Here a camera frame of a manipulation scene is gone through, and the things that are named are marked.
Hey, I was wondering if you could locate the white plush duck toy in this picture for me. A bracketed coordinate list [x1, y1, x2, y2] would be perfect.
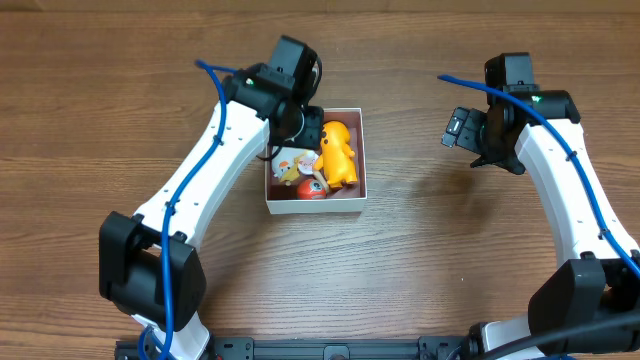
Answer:
[271, 147, 307, 186]

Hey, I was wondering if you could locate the orange dog figurine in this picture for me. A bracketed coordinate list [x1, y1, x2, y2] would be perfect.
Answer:
[313, 121, 358, 190]

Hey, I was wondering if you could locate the red round face ball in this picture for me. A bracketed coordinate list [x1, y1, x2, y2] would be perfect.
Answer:
[296, 179, 327, 200]

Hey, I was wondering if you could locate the small wooden rattle drum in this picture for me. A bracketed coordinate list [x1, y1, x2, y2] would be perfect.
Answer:
[297, 150, 330, 192]

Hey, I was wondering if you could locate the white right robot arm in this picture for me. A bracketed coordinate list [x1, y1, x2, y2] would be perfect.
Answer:
[442, 85, 639, 359]

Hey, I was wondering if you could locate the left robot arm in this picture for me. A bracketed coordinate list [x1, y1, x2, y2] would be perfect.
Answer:
[99, 60, 322, 359]

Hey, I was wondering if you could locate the white box pink inside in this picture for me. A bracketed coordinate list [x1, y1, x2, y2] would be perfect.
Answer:
[264, 108, 367, 215]

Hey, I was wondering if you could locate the thick black cable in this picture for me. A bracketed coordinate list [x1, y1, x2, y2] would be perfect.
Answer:
[487, 309, 640, 360]

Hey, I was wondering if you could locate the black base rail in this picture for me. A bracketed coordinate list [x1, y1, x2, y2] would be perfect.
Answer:
[114, 335, 471, 360]

